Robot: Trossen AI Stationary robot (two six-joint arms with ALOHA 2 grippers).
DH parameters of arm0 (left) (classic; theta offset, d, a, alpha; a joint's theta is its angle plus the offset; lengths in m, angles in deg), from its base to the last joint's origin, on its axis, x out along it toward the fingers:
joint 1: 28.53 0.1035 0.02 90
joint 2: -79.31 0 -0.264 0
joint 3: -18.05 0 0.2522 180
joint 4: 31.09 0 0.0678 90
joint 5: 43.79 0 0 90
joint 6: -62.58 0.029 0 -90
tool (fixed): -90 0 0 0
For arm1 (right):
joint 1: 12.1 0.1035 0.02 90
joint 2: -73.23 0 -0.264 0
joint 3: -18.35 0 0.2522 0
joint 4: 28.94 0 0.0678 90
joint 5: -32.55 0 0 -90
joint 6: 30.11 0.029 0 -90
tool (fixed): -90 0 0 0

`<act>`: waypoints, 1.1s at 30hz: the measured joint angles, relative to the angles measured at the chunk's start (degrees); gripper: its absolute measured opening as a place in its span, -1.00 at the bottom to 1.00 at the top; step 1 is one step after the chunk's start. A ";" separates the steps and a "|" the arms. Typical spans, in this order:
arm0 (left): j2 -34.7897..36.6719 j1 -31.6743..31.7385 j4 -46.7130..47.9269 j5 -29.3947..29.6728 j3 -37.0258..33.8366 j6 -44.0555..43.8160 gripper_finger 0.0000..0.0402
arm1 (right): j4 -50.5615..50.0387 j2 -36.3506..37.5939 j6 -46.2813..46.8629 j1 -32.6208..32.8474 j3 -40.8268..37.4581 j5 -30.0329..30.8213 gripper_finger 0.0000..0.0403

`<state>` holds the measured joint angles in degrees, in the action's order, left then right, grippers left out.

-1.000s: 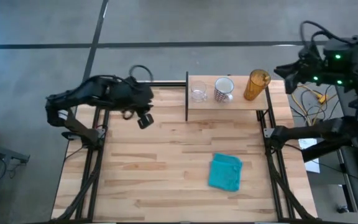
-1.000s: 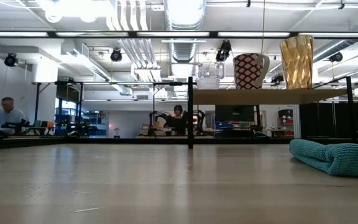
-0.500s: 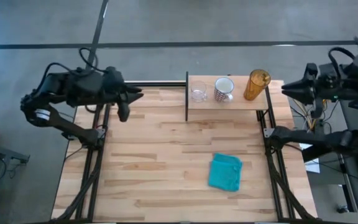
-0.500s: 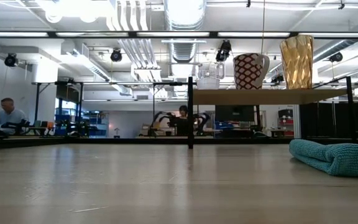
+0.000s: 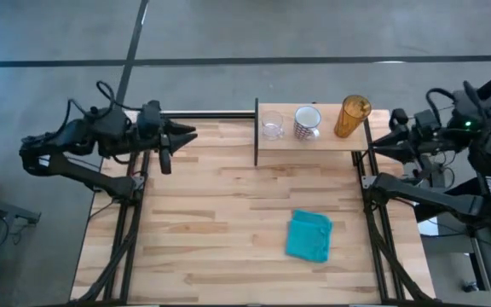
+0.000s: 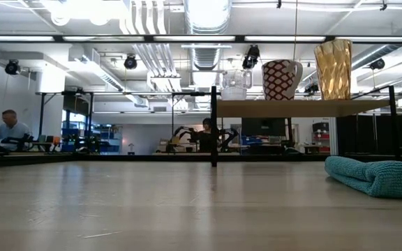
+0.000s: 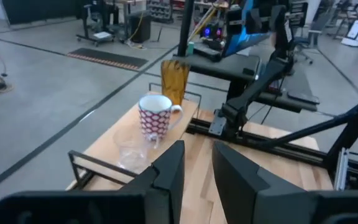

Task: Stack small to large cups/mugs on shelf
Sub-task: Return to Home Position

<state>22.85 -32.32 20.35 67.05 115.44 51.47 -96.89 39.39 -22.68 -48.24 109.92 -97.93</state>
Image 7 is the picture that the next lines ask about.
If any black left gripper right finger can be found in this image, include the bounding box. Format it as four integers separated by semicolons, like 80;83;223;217
212;141;358;224

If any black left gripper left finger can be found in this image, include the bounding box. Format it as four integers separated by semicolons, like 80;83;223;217
0;140;186;224

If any clear plastic cup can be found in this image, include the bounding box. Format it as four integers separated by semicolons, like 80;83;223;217
112;124;161;175

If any red white patterned mug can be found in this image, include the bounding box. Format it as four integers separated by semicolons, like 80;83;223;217
137;94;185;141

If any amber faceted plastic tumbler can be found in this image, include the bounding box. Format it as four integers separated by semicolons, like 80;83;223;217
160;59;191;106

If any computer monitor blue screen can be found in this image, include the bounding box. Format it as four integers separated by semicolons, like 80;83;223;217
222;0;273;58

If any computer with purple lights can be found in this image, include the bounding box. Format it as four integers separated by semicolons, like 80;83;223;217
202;24;223;40

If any grey office chair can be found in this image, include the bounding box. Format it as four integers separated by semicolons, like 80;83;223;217
292;12;334;65

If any parts bin rack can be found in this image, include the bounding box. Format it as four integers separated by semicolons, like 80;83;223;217
147;0;174;24

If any silver aluminium extrusion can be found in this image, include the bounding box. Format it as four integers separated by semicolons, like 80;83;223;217
334;147;351;191

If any black floor box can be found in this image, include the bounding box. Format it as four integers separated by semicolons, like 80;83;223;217
128;12;152;44

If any black floor mat striped edge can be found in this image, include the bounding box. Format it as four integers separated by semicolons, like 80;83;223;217
67;47;149;72

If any black wheeled cart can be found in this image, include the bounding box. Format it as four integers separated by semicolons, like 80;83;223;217
75;0;119;47

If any black vertical post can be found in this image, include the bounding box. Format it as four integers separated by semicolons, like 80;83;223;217
177;0;196;57

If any wood shelf black metal frame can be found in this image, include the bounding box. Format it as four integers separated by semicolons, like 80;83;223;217
65;82;203;191

